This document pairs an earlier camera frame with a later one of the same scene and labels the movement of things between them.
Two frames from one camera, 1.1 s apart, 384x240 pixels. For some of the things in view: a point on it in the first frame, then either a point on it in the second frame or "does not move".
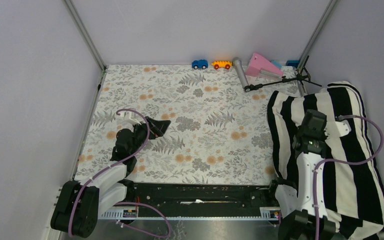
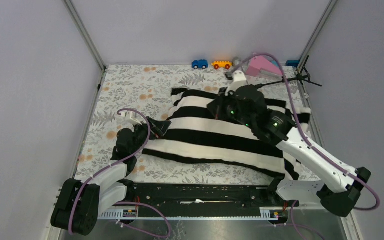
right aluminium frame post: (314, 34) does not move
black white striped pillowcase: (355, 193) -> (194, 134)
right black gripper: (324, 135) -> (218, 107)
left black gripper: (157, 127) does not move
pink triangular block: (257, 62) does not move
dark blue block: (293, 63) does not move
